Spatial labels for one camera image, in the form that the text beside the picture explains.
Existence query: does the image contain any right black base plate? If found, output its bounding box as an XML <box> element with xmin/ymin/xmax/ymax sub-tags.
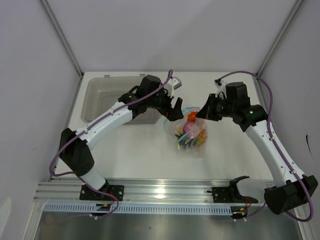
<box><xmin>206</xmin><ymin>186</ymin><xmax>259</xmax><ymax>204</ymax></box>

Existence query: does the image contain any clear grey plastic bin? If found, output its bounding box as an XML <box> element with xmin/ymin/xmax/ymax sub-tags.
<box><xmin>81</xmin><ymin>74</ymin><xmax>146</xmax><ymax>123</ymax></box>

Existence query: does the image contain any purple red onion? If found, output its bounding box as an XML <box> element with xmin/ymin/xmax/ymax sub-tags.
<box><xmin>182</xmin><ymin>121</ymin><xmax>196</xmax><ymax>134</ymax></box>

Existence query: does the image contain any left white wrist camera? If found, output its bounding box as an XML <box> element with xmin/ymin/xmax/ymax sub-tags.
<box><xmin>164</xmin><ymin>76</ymin><xmax>182</xmax><ymax>97</ymax></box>

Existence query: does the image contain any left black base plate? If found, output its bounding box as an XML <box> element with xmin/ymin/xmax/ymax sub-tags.
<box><xmin>79</xmin><ymin>183</ymin><xmax>125</xmax><ymax>201</ymax></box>

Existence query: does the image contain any clear zip top bag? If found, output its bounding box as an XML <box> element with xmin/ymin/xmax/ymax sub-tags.
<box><xmin>163</xmin><ymin>106</ymin><xmax>208</xmax><ymax>158</ymax></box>

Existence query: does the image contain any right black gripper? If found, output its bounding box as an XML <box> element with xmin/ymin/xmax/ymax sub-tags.
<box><xmin>196</xmin><ymin>93</ymin><xmax>236</xmax><ymax>122</ymax></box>

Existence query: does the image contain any aluminium frame post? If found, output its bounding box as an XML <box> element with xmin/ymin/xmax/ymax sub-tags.
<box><xmin>256</xmin><ymin>0</ymin><xmax>307</xmax><ymax>76</ymax></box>
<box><xmin>38</xmin><ymin>0</ymin><xmax>84</xmax><ymax>78</ymax></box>

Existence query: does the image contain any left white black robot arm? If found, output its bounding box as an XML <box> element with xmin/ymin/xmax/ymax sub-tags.
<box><xmin>57</xmin><ymin>70</ymin><xmax>184</xmax><ymax>200</ymax></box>

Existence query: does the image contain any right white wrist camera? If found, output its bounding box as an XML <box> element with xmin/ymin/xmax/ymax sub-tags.
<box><xmin>214</xmin><ymin>78</ymin><xmax>226</xmax><ymax>98</ymax></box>

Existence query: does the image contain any beige garlic bulb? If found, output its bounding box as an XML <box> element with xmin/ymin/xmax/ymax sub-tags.
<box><xmin>175</xmin><ymin>126</ymin><xmax>183</xmax><ymax>135</ymax></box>

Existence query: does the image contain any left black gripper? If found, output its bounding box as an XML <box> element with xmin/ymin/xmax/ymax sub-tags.
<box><xmin>147</xmin><ymin>84</ymin><xmax>183</xmax><ymax>122</ymax></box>

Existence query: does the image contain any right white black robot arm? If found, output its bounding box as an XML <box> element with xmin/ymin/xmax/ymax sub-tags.
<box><xmin>196</xmin><ymin>79</ymin><xmax>318</xmax><ymax>215</ymax></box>

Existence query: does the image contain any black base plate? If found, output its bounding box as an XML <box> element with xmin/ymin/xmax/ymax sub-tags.
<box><xmin>206</xmin><ymin>186</ymin><xmax>259</xmax><ymax>204</ymax></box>
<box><xmin>79</xmin><ymin>183</ymin><xmax>125</xmax><ymax>201</ymax></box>

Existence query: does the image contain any right aluminium frame post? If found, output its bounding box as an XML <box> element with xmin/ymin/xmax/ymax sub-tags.
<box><xmin>256</xmin><ymin>0</ymin><xmax>307</xmax><ymax>76</ymax></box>

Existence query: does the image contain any aluminium mounting rail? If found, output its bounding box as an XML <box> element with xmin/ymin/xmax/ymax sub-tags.
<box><xmin>33</xmin><ymin>176</ymin><xmax>306</xmax><ymax>207</ymax></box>

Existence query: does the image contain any left aluminium frame post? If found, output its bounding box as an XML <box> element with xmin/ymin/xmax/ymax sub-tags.
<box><xmin>38</xmin><ymin>0</ymin><xmax>84</xmax><ymax>78</ymax></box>

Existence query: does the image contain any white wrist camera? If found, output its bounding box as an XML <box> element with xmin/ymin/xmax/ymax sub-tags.
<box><xmin>214</xmin><ymin>78</ymin><xmax>226</xmax><ymax>98</ymax></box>
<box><xmin>164</xmin><ymin>76</ymin><xmax>182</xmax><ymax>97</ymax></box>

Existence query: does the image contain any orange toy pineapple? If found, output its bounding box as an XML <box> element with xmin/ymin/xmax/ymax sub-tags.
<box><xmin>174</xmin><ymin>128</ymin><xmax>209</xmax><ymax>151</ymax></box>

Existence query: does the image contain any slotted white cable duct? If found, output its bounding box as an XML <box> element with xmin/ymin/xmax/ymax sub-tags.
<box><xmin>43</xmin><ymin>202</ymin><xmax>233</xmax><ymax>216</ymax></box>

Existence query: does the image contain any small orange pumpkin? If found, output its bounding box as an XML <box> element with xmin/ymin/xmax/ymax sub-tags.
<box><xmin>187</xmin><ymin>111</ymin><xmax>198</xmax><ymax>122</ymax></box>

